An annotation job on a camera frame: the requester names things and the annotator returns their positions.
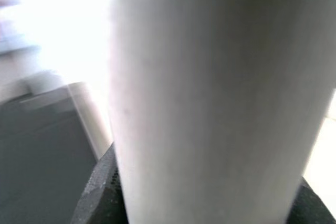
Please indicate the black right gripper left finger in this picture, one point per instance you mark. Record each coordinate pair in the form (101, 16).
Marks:
(102, 197)

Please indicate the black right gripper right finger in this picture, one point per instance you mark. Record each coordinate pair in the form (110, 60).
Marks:
(312, 211)

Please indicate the black table cloth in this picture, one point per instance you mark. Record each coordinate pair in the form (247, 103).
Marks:
(39, 155)

